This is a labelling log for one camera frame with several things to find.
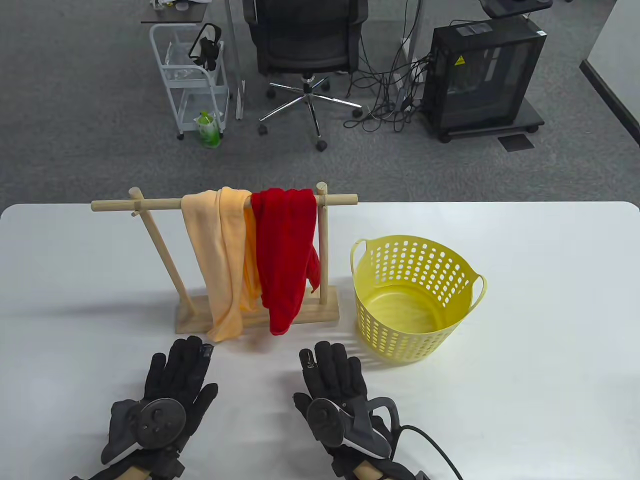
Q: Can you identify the red towel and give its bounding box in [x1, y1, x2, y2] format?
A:
[250, 187, 321, 336]

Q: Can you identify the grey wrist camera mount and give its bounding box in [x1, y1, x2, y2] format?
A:
[345, 397, 402, 461]

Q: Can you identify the green plastic bottle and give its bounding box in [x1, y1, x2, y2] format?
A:
[195, 111, 222, 149]

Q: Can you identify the black mesh office chair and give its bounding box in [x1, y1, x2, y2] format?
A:
[242, 0, 369, 152]

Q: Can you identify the black wheeled platform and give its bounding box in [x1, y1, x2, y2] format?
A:
[422, 95, 546, 144]

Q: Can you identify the wooden towel rack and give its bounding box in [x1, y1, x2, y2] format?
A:
[91, 181, 359, 335]

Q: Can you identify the person's right hand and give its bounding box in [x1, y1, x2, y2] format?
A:
[292, 341, 372, 443]

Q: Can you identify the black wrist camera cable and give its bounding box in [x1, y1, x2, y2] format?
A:
[399, 425, 464, 480]

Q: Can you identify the person's right forearm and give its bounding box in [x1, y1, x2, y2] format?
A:
[350, 460, 386, 480]

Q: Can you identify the person's left hand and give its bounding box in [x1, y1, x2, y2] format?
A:
[134, 336, 219, 453]

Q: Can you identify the black computer tower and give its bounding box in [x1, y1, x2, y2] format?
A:
[422, 15, 548, 132]

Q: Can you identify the dark side desk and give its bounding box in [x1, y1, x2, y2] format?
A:
[141, 0, 211, 24]

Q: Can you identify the white metal post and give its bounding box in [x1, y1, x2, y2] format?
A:
[224, 0, 246, 121]

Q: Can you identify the black round hand tracker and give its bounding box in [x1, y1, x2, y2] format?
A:
[135, 397, 187, 449]
[306, 397, 347, 448]

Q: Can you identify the black floor outlet cover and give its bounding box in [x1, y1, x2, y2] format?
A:
[497, 134, 535, 152]

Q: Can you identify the tangle of black cables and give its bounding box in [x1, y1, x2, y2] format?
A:
[342, 0, 436, 133]

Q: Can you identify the white utility cart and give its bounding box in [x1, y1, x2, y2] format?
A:
[149, 22, 232, 141]

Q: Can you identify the yellow perforated plastic basket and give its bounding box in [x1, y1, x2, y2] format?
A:
[350, 235, 487, 363]

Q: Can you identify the peach towel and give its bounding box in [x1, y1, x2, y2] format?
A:
[181, 186, 263, 343]

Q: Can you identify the black strapped headset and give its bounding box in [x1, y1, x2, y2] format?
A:
[189, 22, 222, 71]

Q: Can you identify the white desk leg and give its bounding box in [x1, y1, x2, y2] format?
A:
[399, 0, 426, 101]

